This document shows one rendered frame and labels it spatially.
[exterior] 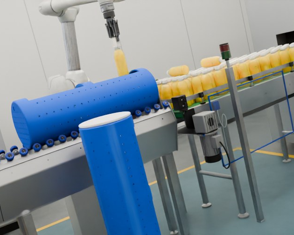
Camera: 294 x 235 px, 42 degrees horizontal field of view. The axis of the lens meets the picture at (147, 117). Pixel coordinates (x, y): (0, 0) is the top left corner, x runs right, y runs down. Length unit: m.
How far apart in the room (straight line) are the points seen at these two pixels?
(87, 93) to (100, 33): 3.25
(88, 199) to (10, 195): 0.96
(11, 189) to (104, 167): 0.52
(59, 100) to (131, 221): 0.77
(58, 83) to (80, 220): 1.04
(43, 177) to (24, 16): 3.35
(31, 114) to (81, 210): 1.10
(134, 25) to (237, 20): 1.91
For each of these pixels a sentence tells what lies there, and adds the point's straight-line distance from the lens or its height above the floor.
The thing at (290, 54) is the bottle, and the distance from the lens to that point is 3.50.
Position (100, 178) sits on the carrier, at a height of 0.76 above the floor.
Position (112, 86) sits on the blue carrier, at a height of 1.17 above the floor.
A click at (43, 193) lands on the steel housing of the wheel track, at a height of 0.70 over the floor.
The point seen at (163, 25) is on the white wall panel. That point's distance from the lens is 5.91.
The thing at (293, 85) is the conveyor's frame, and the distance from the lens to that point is 3.33.
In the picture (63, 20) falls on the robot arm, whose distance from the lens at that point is 3.07.
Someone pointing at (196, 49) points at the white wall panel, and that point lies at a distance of 6.17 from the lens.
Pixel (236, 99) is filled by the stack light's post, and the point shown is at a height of 0.89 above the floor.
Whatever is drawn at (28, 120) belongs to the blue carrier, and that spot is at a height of 1.12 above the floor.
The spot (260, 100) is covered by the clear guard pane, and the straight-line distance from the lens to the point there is 2.95.
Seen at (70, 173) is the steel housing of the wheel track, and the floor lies 0.76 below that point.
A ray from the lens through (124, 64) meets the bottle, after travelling 2.56.
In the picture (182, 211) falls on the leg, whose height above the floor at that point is 0.21.
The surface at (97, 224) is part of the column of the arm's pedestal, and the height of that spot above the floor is 0.16.
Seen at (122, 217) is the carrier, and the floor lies 0.54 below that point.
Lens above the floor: 1.29
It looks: 9 degrees down
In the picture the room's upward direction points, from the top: 14 degrees counter-clockwise
